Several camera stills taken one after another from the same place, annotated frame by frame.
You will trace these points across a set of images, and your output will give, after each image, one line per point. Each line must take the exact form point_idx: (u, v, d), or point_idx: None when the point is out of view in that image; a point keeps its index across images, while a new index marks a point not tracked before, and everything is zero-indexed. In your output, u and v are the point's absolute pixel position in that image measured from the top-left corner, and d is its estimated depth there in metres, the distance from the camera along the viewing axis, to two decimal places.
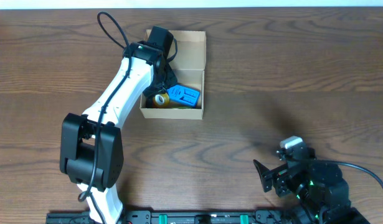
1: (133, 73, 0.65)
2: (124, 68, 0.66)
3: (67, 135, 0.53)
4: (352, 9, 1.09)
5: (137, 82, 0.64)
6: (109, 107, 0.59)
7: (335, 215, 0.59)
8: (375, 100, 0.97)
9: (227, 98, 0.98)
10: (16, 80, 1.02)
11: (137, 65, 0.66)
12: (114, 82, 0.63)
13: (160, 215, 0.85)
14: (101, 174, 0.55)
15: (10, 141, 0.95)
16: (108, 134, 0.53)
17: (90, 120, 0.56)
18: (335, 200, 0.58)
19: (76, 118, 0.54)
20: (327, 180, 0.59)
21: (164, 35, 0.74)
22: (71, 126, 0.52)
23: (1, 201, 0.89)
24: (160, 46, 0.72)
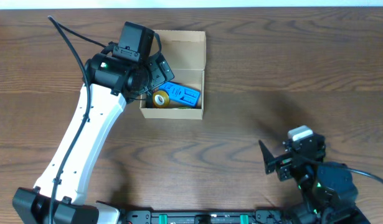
1: (93, 116, 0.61)
2: (82, 107, 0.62)
3: (22, 211, 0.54)
4: (351, 9, 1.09)
5: (98, 129, 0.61)
6: (66, 171, 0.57)
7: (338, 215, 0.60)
8: (375, 100, 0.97)
9: (227, 98, 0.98)
10: (15, 80, 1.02)
11: (98, 99, 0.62)
12: (71, 134, 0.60)
13: (160, 214, 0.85)
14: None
15: (9, 141, 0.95)
16: (64, 214, 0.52)
17: (43, 193, 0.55)
18: (342, 203, 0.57)
19: (27, 197, 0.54)
20: (340, 188, 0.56)
21: (137, 38, 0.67)
22: (23, 203, 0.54)
23: (1, 201, 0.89)
24: (133, 54, 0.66)
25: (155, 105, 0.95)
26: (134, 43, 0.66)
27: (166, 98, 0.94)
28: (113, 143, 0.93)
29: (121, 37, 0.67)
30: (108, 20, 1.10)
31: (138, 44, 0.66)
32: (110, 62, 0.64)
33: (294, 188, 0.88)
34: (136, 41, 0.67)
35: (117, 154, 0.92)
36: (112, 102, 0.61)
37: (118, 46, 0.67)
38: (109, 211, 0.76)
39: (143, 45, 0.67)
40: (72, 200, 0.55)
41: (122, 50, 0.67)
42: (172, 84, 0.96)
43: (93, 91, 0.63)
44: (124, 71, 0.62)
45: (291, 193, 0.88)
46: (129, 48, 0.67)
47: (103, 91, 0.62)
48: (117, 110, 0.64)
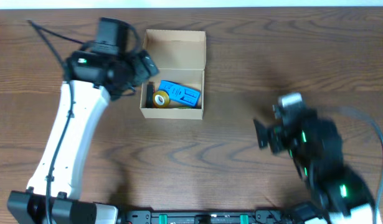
1: (78, 110, 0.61)
2: (65, 104, 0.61)
3: (17, 212, 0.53)
4: (351, 9, 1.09)
5: (85, 122, 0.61)
6: (58, 167, 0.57)
7: (326, 172, 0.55)
8: (375, 100, 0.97)
9: (227, 98, 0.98)
10: (15, 79, 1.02)
11: (80, 94, 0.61)
12: (57, 132, 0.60)
13: (160, 215, 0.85)
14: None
15: (9, 141, 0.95)
16: (61, 208, 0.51)
17: (38, 192, 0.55)
18: (328, 152, 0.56)
19: (21, 200, 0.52)
20: (318, 133, 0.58)
21: (114, 32, 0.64)
22: (17, 203, 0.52)
23: (1, 201, 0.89)
24: (111, 48, 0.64)
25: (155, 105, 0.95)
26: (112, 37, 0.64)
27: (166, 98, 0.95)
28: (113, 143, 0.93)
29: (98, 32, 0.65)
30: None
31: (116, 37, 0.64)
32: (88, 57, 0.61)
33: (294, 188, 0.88)
34: (113, 34, 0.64)
35: (117, 154, 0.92)
36: (94, 96, 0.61)
37: (96, 41, 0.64)
38: (109, 209, 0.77)
39: (121, 37, 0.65)
40: (68, 195, 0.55)
41: (101, 45, 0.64)
42: (172, 84, 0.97)
43: (75, 86, 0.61)
44: (104, 64, 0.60)
45: (291, 193, 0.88)
46: (107, 42, 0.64)
47: (83, 84, 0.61)
48: (102, 103, 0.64)
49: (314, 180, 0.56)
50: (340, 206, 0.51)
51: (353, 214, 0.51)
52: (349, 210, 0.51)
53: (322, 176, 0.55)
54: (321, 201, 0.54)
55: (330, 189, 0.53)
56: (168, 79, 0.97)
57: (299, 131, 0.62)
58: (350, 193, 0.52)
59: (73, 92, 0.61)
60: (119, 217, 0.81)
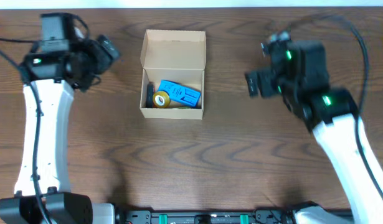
1: (45, 107, 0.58)
2: (32, 106, 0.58)
3: (11, 218, 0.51)
4: (350, 9, 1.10)
5: (56, 116, 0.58)
6: (40, 166, 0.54)
7: (312, 85, 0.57)
8: (376, 100, 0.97)
9: (227, 98, 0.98)
10: (16, 80, 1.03)
11: (45, 93, 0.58)
12: (30, 135, 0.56)
13: (160, 214, 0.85)
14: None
15: (9, 141, 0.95)
16: (53, 202, 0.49)
17: (26, 195, 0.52)
18: (312, 63, 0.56)
19: (10, 205, 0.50)
20: (301, 46, 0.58)
21: (60, 25, 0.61)
22: (9, 210, 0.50)
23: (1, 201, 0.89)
24: (61, 41, 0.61)
25: (155, 105, 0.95)
26: (59, 31, 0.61)
27: (166, 98, 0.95)
28: (113, 143, 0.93)
29: (43, 29, 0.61)
30: (108, 20, 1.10)
31: (63, 30, 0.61)
32: (42, 56, 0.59)
33: (294, 188, 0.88)
34: (59, 28, 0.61)
35: (117, 154, 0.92)
36: (58, 90, 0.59)
37: (43, 38, 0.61)
38: (106, 205, 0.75)
39: (68, 28, 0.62)
40: (58, 188, 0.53)
41: (50, 42, 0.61)
42: (172, 84, 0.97)
43: (38, 87, 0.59)
44: (58, 60, 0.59)
45: (291, 193, 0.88)
46: (55, 37, 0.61)
47: (45, 83, 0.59)
48: (68, 96, 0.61)
49: (299, 96, 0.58)
50: (322, 115, 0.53)
51: (335, 122, 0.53)
52: (332, 117, 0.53)
53: (307, 90, 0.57)
54: (305, 115, 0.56)
55: (314, 102, 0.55)
56: (168, 79, 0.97)
57: (286, 63, 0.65)
58: (330, 102, 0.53)
59: (38, 94, 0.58)
60: (118, 213, 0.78)
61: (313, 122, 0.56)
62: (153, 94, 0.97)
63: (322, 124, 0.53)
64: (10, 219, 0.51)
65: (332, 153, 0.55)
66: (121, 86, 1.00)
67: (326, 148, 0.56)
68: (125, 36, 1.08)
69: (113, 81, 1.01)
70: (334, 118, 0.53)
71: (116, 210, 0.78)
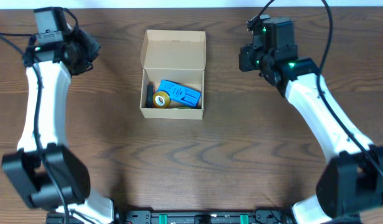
1: (45, 81, 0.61)
2: (33, 81, 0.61)
3: (14, 176, 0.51)
4: (350, 9, 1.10)
5: (55, 88, 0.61)
6: (41, 127, 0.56)
7: (282, 55, 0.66)
8: (375, 100, 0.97)
9: (227, 98, 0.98)
10: (15, 80, 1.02)
11: (45, 68, 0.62)
12: (32, 103, 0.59)
13: (160, 214, 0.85)
14: (71, 193, 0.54)
15: (9, 141, 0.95)
16: (53, 154, 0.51)
17: (29, 151, 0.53)
18: (280, 36, 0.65)
19: (14, 158, 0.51)
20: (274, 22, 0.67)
21: (53, 18, 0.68)
22: (12, 165, 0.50)
23: (1, 201, 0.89)
24: (55, 32, 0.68)
25: (155, 105, 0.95)
26: (53, 25, 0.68)
27: (166, 98, 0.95)
28: (113, 143, 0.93)
29: (38, 25, 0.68)
30: (108, 19, 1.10)
31: (55, 22, 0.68)
32: (42, 47, 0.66)
33: (294, 189, 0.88)
34: (52, 21, 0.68)
35: (117, 154, 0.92)
36: (56, 68, 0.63)
37: (39, 33, 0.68)
38: (106, 199, 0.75)
39: (60, 20, 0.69)
40: (56, 143, 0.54)
41: (46, 35, 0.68)
42: (172, 84, 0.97)
43: (40, 67, 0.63)
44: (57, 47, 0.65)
45: (291, 193, 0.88)
46: (50, 30, 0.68)
47: (46, 64, 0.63)
48: (65, 77, 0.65)
49: (272, 66, 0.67)
50: (288, 77, 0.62)
51: (299, 79, 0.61)
52: (295, 77, 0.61)
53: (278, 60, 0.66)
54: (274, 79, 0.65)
55: (283, 68, 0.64)
56: (168, 79, 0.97)
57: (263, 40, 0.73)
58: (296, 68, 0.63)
59: (40, 73, 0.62)
60: (118, 213, 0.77)
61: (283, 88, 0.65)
62: (153, 94, 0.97)
63: (289, 84, 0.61)
64: (13, 175, 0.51)
65: (301, 103, 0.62)
66: (121, 86, 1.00)
67: (297, 102, 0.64)
68: (125, 36, 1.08)
69: (113, 81, 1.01)
70: (298, 79, 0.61)
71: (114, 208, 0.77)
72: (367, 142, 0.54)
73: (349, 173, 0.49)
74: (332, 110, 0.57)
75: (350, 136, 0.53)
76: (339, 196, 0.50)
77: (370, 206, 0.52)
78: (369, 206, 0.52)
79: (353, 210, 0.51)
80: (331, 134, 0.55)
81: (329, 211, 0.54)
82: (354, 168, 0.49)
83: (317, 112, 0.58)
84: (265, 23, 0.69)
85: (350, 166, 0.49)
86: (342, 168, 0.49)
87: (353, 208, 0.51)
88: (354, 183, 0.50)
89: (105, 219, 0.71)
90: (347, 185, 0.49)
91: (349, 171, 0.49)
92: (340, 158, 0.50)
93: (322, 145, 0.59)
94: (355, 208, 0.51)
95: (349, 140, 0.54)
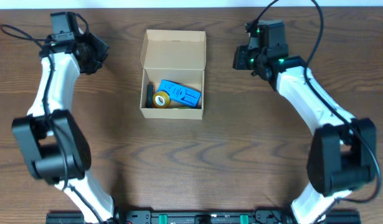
1: (58, 63, 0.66)
2: (46, 65, 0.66)
3: (21, 138, 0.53)
4: (350, 9, 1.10)
5: (65, 71, 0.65)
6: (50, 97, 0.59)
7: (274, 53, 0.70)
8: (376, 100, 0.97)
9: (227, 98, 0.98)
10: (15, 80, 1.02)
11: (58, 56, 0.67)
12: (43, 81, 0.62)
13: (160, 215, 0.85)
14: (73, 162, 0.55)
15: (9, 141, 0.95)
16: (60, 117, 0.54)
17: (37, 116, 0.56)
18: (272, 35, 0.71)
19: (24, 121, 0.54)
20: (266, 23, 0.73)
21: (66, 21, 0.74)
22: (20, 126, 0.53)
23: (1, 201, 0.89)
24: (68, 33, 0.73)
25: (155, 105, 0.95)
26: (66, 27, 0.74)
27: (166, 98, 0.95)
28: (113, 143, 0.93)
29: (53, 26, 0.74)
30: (109, 19, 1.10)
31: (68, 24, 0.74)
32: (57, 44, 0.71)
33: (294, 189, 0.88)
34: (66, 23, 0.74)
35: (117, 154, 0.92)
36: (67, 56, 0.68)
37: (54, 33, 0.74)
38: (107, 195, 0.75)
39: (72, 23, 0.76)
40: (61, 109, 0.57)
41: (60, 35, 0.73)
42: (172, 84, 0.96)
43: (55, 56, 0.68)
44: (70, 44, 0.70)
45: (291, 193, 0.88)
46: (63, 30, 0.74)
47: (60, 55, 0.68)
48: (74, 67, 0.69)
49: (264, 63, 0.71)
50: (279, 70, 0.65)
51: (289, 71, 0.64)
52: (284, 70, 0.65)
53: (270, 56, 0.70)
54: (267, 75, 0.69)
55: (274, 63, 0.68)
56: (168, 79, 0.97)
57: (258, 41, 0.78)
58: (286, 62, 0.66)
59: (54, 58, 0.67)
60: (118, 213, 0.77)
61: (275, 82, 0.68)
62: (153, 93, 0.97)
63: (279, 76, 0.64)
64: (21, 137, 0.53)
65: (289, 92, 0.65)
66: (121, 86, 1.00)
67: (286, 93, 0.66)
68: (125, 36, 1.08)
69: (113, 80, 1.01)
70: (287, 70, 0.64)
71: (114, 206, 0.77)
72: (350, 116, 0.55)
73: (332, 140, 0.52)
74: (316, 91, 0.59)
75: (332, 111, 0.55)
76: (325, 165, 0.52)
77: (357, 180, 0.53)
78: (357, 181, 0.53)
79: (340, 182, 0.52)
80: (316, 112, 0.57)
81: (319, 188, 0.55)
82: (336, 135, 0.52)
83: (302, 95, 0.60)
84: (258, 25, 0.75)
85: (332, 132, 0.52)
86: (325, 134, 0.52)
87: (340, 180, 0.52)
88: (337, 151, 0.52)
89: (102, 214, 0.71)
90: (330, 152, 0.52)
91: (331, 137, 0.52)
92: (324, 127, 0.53)
93: (309, 126, 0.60)
94: (343, 180, 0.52)
95: (332, 115, 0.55)
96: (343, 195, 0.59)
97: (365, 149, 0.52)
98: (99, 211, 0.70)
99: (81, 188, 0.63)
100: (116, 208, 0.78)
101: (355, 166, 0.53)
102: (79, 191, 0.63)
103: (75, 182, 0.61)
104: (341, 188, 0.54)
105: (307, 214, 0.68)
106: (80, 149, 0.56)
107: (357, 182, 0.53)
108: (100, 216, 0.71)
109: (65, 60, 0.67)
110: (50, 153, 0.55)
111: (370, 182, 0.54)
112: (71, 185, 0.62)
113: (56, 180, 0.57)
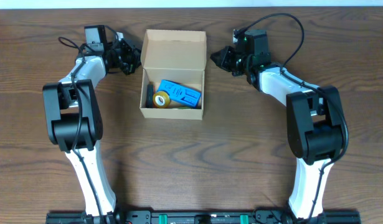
1: (89, 59, 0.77)
2: (78, 61, 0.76)
3: (48, 99, 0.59)
4: (350, 9, 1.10)
5: (94, 65, 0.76)
6: (79, 76, 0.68)
7: (259, 61, 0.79)
8: (375, 99, 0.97)
9: (227, 98, 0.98)
10: (15, 79, 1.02)
11: (90, 56, 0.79)
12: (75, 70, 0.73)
13: (160, 215, 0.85)
14: (87, 129, 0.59)
15: (9, 141, 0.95)
16: (83, 85, 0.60)
17: (65, 84, 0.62)
18: (257, 45, 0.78)
19: (54, 85, 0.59)
20: (251, 33, 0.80)
21: (97, 33, 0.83)
22: (51, 89, 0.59)
23: (2, 201, 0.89)
24: (99, 44, 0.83)
25: (155, 105, 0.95)
26: (98, 38, 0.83)
27: (166, 98, 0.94)
28: (113, 143, 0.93)
29: (86, 36, 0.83)
30: (109, 19, 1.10)
31: (99, 35, 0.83)
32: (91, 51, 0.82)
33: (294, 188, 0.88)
34: (97, 36, 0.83)
35: (117, 154, 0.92)
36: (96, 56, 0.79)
37: (87, 43, 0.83)
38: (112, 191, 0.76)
39: (103, 34, 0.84)
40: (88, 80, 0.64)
41: (91, 45, 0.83)
42: (172, 84, 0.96)
43: (89, 56, 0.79)
44: (100, 53, 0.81)
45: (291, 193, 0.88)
46: (95, 42, 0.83)
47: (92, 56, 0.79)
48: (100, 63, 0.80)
49: (249, 67, 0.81)
50: (260, 70, 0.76)
51: (263, 74, 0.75)
52: (261, 72, 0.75)
53: (254, 63, 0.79)
54: (251, 80, 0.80)
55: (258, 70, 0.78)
56: (168, 78, 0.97)
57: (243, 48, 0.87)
58: (266, 66, 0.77)
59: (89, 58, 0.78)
60: (118, 213, 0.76)
61: (258, 85, 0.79)
62: (153, 93, 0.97)
63: (260, 75, 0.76)
64: (47, 99, 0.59)
65: (268, 87, 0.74)
66: (121, 86, 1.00)
67: (266, 89, 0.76)
68: (125, 35, 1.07)
69: (113, 80, 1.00)
70: (266, 70, 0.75)
71: (115, 206, 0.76)
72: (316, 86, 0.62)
73: (302, 103, 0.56)
74: (288, 78, 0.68)
75: (301, 85, 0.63)
76: (300, 127, 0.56)
77: (331, 143, 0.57)
78: (329, 144, 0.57)
79: (316, 144, 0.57)
80: (288, 89, 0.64)
81: (297, 152, 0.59)
82: (306, 101, 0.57)
83: (277, 82, 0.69)
84: (245, 33, 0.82)
85: (302, 98, 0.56)
86: (294, 99, 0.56)
87: (317, 142, 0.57)
88: (307, 114, 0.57)
89: (103, 206, 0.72)
90: (304, 112, 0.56)
91: (303, 101, 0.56)
92: (293, 94, 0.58)
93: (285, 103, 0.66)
94: (319, 142, 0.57)
95: (301, 88, 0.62)
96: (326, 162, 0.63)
97: (334, 110, 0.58)
98: (101, 201, 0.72)
99: (89, 160, 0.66)
100: (116, 208, 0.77)
101: (329, 130, 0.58)
102: (86, 167, 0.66)
103: (83, 152, 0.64)
104: (319, 152, 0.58)
105: (303, 198, 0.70)
106: (95, 117, 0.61)
107: (332, 144, 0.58)
108: (101, 207, 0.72)
109: (96, 58, 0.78)
110: (67, 118, 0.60)
111: (343, 146, 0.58)
112: (80, 155, 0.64)
113: (70, 146, 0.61)
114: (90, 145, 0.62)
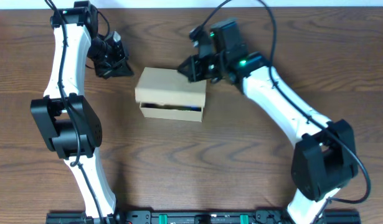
1: (71, 42, 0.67)
2: (59, 38, 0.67)
3: (39, 118, 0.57)
4: (350, 9, 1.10)
5: (78, 50, 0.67)
6: (65, 80, 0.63)
7: (234, 56, 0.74)
8: (375, 99, 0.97)
9: (227, 99, 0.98)
10: (15, 80, 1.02)
11: (71, 33, 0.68)
12: (57, 59, 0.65)
13: (160, 215, 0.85)
14: (86, 137, 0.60)
15: (9, 141, 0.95)
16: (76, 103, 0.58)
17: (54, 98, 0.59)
18: (228, 38, 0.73)
19: (42, 101, 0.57)
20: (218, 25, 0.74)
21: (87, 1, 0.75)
22: (40, 109, 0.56)
23: (2, 201, 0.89)
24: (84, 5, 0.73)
25: None
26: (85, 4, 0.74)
27: None
28: (113, 143, 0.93)
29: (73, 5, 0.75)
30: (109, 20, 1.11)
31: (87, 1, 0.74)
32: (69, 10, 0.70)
33: (294, 188, 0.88)
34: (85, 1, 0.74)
35: (117, 154, 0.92)
36: (78, 32, 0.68)
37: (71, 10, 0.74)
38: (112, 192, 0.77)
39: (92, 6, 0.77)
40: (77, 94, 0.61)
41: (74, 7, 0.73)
42: None
43: (68, 29, 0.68)
44: (83, 11, 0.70)
45: (291, 193, 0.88)
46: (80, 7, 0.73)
47: (75, 30, 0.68)
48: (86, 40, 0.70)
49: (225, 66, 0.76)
50: (243, 74, 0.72)
51: (248, 80, 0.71)
52: (244, 78, 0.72)
53: (230, 60, 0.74)
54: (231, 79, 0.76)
55: (236, 67, 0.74)
56: None
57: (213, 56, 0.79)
58: (246, 64, 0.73)
59: (66, 33, 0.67)
60: (118, 213, 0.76)
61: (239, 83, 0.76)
62: None
63: (244, 81, 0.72)
64: (38, 116, 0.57)
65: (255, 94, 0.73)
66: (121, 86, 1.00)
67: (255, 96, 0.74)
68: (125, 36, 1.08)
69: (113, 81, 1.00)
70: (251, 74, 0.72)
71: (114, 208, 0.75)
72: (326, 121, 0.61)
73: (313, 153, 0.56)
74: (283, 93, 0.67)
75: (308, 119, 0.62)
76: (312, 174, 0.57)
77: (342, 179, 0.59)
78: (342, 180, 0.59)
79: (328, 185, 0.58)
80: (292, 121, 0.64)
81: (308, 195, 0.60)
82: (317, 148, 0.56)
83: (271, 102, 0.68)
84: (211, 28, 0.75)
85: (312, 146, 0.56)
86: (305, 150, 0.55)
87: (329, 183, 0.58)
88: (321, 160, 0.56)
89: (103, 208, 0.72)
90: (316, 160, 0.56)
91: (311, 150, 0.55)
92: (302, 142, 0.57)
93: (286, 132, 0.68)
94: (330, 182, 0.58)
95: (308, 122, 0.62)
96: (334, 193, 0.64)
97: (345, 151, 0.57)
98: (101, 204, 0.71)
99: (88, 167, 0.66)
100: (117, 208, 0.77)
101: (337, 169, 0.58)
102: (86, 173, 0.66)
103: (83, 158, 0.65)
104: (329, 190, 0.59)
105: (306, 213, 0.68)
106: (93, 130, 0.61)
107: (340, 182, 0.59)
108: (101, 209, 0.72)
109: (78, 36, 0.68)
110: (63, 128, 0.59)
111: (354, 176, 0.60)
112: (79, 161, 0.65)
113: (67, 154, 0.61)
114: (88, 153, 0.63)
